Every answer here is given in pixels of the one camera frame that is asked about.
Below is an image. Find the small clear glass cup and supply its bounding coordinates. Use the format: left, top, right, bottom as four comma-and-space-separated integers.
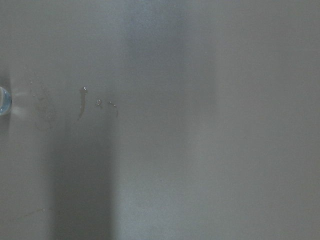
0, 86, 12, 116

